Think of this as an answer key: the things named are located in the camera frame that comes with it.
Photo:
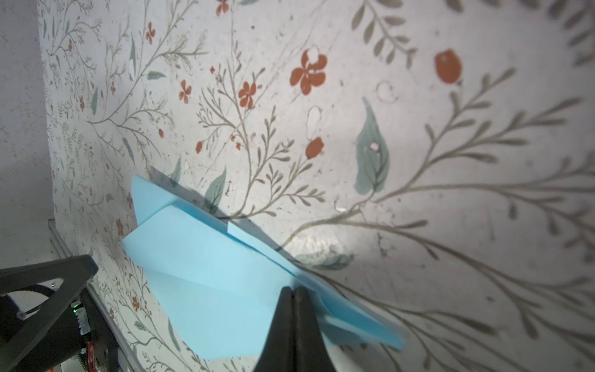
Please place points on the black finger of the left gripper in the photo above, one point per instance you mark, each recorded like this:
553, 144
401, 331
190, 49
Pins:
75, 272

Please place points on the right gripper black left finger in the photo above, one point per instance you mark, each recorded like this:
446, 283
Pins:
279, 350

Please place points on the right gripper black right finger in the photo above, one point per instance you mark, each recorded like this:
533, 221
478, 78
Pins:
310, 353

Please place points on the light blue paper sheet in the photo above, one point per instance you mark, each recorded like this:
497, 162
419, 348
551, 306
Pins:
219, 285

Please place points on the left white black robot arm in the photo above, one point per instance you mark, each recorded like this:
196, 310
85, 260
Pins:
81, 330

